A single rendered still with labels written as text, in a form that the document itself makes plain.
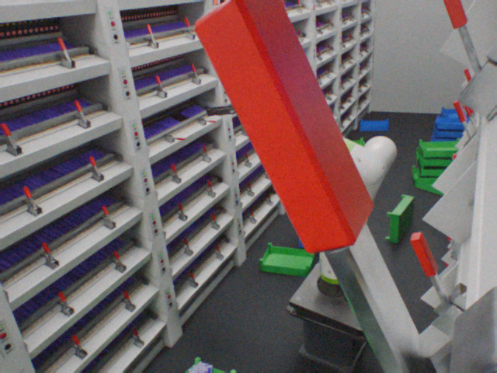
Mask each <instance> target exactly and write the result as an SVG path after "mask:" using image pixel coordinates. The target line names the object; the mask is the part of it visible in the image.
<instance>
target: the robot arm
mask: <svg viewBox="0 0 497 373"><path fill-rule="evenodd" d="M235 113H236V112H235V109H234V107H233V106H232V104H228V106H216V107H212V108H211V109H209V110H207V115H208V116H215V115H218V116H220V115H227V114H235ZM343 138H344V137H343ZM344 140H345V143H346V145H347V147H348V149H349V152H350V154H351V156H352V157H353V161H354V162H355V164H356V167H357V169H358V171H359V173H360V175H361V178H362V180H363V182H364V184H365V187H366V188H367V191H368V193H369V195H370V198H371V200H372V201H374V198H375V195H376V193H377V190H378V188H379V186H380V185H381V184H382V182H383V180H384V178H385V176H386V174H387V172H388V170H389V169H390V167H391V165H392V163H393V162H394V160H395V158H396V155H397V149H396V146H395V144H394V142H393V141H392V140H391V139H389V138H386V137H381V136H380V137H374V138H371V139H370V140H369V141H368V142H367V143H366V144H365V145H364V147H362V146H360V145H358V144H357V143H355V142H353V141H350V140H349V139H347V138H344ZM319 270H320V273H321V274H320V276H319V277H318V279H317V287H318V290H319V291H320V292H321V293H322V294H324V295H327V296H329V297H336V298H337V297H343V300H344V301H346V302H349V301H348V299H346V296H345V295H344V293H343V291H342V289H341V287H340V285H339V282H338V281H337V279H336V277H335V275H334V273H333V271H332V268H331V266H330V264H329V262H328V260H327V258H326V256H325V252H323V253H320V266H319Z"/></svg>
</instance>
